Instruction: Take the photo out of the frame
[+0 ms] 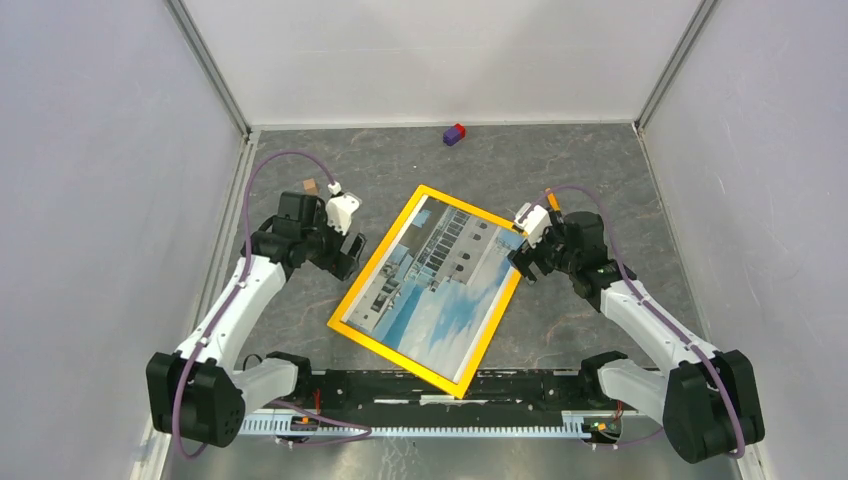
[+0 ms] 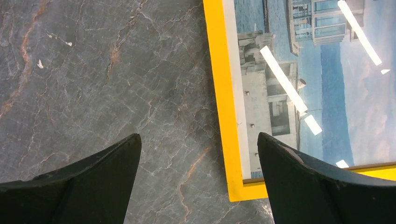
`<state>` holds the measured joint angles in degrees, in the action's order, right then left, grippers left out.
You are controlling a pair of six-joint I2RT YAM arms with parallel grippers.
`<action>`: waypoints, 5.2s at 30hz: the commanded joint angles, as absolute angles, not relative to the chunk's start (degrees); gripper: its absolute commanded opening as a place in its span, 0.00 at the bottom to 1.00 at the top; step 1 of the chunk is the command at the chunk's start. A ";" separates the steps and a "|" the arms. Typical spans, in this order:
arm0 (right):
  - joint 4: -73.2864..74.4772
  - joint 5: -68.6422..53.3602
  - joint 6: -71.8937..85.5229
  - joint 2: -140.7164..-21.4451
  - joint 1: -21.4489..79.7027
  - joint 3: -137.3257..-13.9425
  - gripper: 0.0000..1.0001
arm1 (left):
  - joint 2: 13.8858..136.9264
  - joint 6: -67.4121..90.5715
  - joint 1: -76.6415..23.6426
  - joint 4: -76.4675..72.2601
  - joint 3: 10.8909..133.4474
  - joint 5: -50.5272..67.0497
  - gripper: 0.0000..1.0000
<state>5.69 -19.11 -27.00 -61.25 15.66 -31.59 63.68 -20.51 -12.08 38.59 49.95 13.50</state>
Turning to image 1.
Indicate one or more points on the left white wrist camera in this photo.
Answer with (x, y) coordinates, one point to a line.
(340, 210)

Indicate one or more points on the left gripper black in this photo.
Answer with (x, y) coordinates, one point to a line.
(338, 263)

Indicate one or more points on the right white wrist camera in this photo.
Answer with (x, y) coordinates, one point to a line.
(531, 220)

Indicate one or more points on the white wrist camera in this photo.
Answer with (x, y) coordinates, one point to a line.
(531, 220)
(340, 210)

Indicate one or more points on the building and sky photo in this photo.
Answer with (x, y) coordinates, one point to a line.
(430, 285)

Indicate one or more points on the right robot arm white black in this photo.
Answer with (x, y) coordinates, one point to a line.
(705, 400)

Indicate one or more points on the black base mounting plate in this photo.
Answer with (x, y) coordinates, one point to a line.
(495, 398)

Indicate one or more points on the yellow picture frame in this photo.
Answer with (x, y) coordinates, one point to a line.
(361, 281)

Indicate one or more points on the small wooden cube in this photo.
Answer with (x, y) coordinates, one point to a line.
(311, 187)

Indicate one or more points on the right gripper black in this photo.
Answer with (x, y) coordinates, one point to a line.
(521, 262)

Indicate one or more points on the white slotted cable duct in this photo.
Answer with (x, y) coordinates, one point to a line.
(282, 423)

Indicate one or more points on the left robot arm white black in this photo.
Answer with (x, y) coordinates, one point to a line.
(197, 392)

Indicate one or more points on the purple red toy brick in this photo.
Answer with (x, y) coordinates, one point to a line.
(454, 134)

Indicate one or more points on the orange handled screwdriver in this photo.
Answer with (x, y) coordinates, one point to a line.
(552, 200)

